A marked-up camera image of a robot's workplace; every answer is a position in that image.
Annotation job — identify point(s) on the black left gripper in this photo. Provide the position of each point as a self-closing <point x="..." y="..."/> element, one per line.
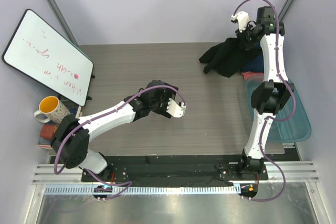
<point x="163" y="102"/>

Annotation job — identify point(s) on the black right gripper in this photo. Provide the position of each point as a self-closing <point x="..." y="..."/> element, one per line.
<point x="243" y="35"/>

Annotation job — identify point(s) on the black printed t-shirt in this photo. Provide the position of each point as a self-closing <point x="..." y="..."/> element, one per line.
<point x="229" y="57"/>

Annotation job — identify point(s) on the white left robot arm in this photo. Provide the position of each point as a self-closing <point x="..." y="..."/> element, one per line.
<point x="73" y="135"/>

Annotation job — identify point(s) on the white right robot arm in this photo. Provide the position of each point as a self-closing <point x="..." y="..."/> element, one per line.
<point x="272" y="94"/>

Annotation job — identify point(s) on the stack of books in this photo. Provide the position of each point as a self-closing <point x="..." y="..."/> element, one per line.
<point x="75" y="110"/>

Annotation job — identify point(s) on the folded navy t-shirt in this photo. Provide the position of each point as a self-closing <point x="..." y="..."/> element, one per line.
<point x="256" y="65"/>

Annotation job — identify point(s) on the folded red t-shirt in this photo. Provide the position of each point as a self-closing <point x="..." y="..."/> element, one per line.
<point x="247" y="75"/>

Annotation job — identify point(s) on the black whiteboard stand foot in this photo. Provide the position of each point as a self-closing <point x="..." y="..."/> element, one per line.
<point x="88" y="97"/>

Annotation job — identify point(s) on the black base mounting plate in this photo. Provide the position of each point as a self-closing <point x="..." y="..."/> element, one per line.
<point x="173" y="171"/>

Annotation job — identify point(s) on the blue transparent plastic bin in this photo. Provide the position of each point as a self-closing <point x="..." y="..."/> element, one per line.
<point x="295" y="129"/>

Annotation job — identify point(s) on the white mug orange inside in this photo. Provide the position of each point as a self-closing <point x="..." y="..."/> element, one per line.
<point x="51" y="109"/>

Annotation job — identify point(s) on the whiteboard with red writing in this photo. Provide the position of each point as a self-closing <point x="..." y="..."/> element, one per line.
<point x="39" y="51"/>

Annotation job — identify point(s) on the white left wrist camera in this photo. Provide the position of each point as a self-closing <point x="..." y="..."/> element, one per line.
<point x="176" y="110"/>

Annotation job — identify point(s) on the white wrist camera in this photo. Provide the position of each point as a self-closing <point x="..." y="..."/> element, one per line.
<point x="176" y="110"/>
<point x="242" y="19"/>

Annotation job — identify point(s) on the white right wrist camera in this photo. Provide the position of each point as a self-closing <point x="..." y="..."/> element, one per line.
<point x="242" y="19"/>

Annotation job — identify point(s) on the aluminium rail frame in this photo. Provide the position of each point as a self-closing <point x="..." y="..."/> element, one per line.
<point x="181" y="189"/>

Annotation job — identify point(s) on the left aluminium corner post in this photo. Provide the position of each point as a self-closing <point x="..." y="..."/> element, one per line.
<point x="60" y="18"/>

